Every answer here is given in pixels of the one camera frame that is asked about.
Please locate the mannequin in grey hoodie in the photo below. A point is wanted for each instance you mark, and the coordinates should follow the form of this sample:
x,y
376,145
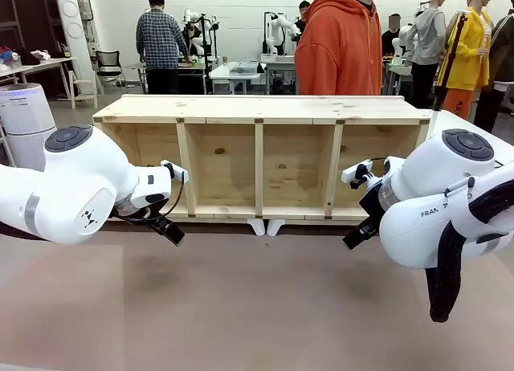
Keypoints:
x,y
427,37

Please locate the black office chair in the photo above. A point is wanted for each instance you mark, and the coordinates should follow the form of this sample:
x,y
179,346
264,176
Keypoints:
x,y
108,66

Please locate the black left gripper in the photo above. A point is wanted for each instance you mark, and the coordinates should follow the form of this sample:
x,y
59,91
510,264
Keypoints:
x,y
132,215

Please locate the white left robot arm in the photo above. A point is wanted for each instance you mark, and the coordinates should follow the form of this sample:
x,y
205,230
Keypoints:
x,y
76,186

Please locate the mannequin in dark jacket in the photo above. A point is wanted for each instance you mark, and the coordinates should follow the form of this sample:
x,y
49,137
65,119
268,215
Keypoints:
x,y
500,66

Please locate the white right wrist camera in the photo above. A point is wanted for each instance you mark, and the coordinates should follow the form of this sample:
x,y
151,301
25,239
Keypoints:
x,y
355,172

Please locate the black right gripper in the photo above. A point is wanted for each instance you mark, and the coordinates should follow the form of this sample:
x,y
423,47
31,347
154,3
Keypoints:
x,y
371,206

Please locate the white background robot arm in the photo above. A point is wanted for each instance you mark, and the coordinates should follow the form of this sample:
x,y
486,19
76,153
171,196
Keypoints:
x,y
279,29

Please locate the white background table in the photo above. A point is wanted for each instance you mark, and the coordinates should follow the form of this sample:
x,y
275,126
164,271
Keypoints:
x,y
235,72

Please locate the white cylindrical air purifier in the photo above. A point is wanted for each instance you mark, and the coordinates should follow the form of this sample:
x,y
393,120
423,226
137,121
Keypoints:
x,y
26,126

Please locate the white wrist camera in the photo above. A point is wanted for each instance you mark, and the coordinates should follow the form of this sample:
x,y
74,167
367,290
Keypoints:
x,y
176,171
355,172

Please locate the mannequin in yellow jacket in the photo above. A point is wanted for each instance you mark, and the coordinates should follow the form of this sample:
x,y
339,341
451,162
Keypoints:
x,y
467,54

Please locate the person with blurred face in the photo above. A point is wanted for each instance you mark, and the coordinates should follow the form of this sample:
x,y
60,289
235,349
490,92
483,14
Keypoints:
x,y
393,35

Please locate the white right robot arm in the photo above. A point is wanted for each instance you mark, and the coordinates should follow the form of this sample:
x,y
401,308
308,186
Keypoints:
x,y
437,194

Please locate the white plastic shelf foot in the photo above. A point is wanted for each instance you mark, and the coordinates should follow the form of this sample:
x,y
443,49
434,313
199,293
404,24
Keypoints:
x,y
275,226
258,226

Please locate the pine wood shelf unit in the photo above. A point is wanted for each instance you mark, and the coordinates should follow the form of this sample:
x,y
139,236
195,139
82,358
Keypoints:
x,y
261,110

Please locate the person in plaid shirt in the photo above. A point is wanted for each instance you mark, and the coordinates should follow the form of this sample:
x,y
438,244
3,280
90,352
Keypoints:
x,y
158,41

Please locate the black tripod pole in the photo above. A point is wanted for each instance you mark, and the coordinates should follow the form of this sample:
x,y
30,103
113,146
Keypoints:
x,y
449,62

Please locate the white tower air conditioner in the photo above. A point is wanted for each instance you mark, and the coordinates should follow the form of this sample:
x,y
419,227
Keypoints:
x,y
74,33

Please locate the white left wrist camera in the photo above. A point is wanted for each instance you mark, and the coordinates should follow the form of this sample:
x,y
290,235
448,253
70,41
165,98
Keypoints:
x,y
176,171

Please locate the person in orange hoodie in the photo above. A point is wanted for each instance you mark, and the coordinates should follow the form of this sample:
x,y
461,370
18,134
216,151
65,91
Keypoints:
x,y
339,50

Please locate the person in black top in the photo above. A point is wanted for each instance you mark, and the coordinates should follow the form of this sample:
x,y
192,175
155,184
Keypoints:
x,y
303,17

